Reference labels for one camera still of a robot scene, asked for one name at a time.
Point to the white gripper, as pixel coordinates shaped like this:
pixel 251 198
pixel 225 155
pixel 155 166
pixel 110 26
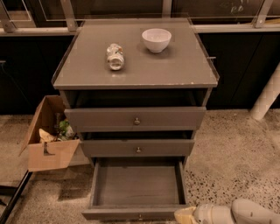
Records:
pixel 205 213

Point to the grey bottom drawer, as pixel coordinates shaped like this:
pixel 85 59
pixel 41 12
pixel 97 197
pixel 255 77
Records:
pixel 136 188

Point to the grey drawer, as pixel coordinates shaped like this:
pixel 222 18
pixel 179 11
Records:
pixel 136 188
pixel 176 143
pixel 134 110

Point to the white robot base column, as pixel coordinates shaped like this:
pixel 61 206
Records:
pixel 268 95

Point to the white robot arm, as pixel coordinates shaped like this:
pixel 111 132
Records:
pixel 242 211

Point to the grey middle drawer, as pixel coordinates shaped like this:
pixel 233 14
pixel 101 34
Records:
pixel 176 143

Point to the grey drawer cabinet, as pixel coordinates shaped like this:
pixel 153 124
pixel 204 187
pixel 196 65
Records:
pixel 183 64

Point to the grey top drawer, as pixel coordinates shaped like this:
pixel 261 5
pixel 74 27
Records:
pixel 134 110

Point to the open cardboard box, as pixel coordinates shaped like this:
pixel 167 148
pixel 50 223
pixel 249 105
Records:
pixel 44 156

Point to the trash inside cardboard box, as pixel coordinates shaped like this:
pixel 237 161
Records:
pixel 63 131

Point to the black metal floor stand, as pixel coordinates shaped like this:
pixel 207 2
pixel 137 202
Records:
pixel 14 192

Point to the crushed white soda can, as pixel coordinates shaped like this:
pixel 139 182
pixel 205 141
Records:
pixel 115 57

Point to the white ceramic bowl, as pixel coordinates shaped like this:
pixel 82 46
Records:
pixel 156 40

